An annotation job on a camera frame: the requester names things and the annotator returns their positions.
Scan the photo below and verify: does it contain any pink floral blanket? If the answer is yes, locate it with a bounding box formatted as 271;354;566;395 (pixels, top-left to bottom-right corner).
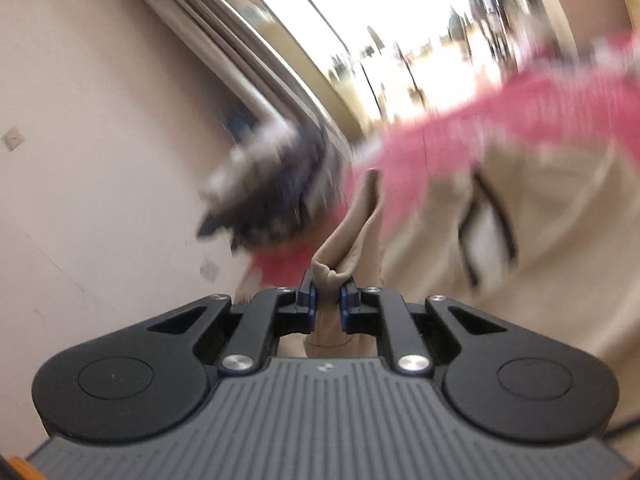
235;30;640;306

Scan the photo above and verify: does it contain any grey-brown curtain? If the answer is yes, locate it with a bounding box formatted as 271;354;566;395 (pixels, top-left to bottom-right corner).
132;0;363;161

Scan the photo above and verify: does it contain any stack of folded clothes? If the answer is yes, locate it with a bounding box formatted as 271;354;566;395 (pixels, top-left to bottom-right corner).
195;120;351;253

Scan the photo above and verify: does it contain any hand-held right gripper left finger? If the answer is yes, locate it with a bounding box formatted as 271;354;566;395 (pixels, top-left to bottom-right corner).
146;269;318;377

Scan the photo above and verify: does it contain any beige hoodie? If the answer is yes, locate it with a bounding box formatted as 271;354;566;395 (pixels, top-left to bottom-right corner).
306;145;640;466

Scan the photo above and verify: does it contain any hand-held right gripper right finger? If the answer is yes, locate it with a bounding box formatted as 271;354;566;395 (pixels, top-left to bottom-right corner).
339;279;509;376

